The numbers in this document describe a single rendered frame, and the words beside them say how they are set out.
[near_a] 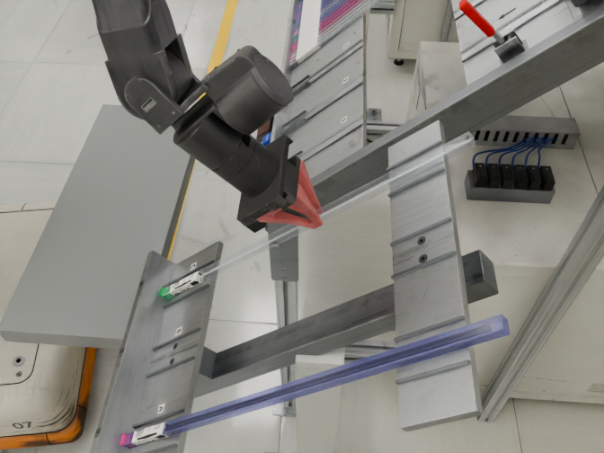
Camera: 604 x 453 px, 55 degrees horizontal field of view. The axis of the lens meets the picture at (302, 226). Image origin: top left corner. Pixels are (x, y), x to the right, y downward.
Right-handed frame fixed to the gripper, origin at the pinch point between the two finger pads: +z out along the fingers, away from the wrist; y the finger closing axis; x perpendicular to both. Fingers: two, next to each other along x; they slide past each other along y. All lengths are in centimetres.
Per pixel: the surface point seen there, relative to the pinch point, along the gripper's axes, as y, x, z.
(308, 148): 28.1, 11.8, 9.8
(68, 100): 133, 140, 0
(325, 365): -14.0, 5.8, 9.9
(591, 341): 17, -6, 81
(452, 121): 17.2, -14.4, 11.0
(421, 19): 162, 21, 75
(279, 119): 40.2, 19.3, 8.8
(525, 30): 24.9, -27.0, 9.5
